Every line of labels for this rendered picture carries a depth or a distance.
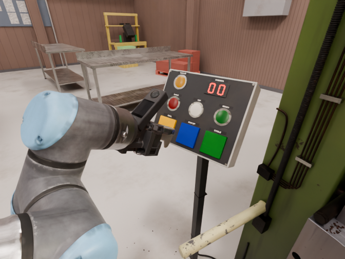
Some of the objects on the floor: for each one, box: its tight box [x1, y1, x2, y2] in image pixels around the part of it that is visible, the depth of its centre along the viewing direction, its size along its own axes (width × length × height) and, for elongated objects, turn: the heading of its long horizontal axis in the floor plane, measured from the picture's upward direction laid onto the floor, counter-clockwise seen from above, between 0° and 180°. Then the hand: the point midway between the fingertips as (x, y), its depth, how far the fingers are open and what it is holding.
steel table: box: [31, 41, 91, 93], centre depth 474 cm, size 74×201×101 cm, turn 40°
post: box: [189, 156, 209, 259], centre depth 98 cm, size 4×4×108 cm
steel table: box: [75, 46, 193, 106], centre depth 344 cm, size 71×186×98 cm, turn 128°
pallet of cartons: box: [156, 49, 200, 77], centre depth 569 cm, size 127×98×71 cm
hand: (172, 129), depth 58 cm, fingers closed
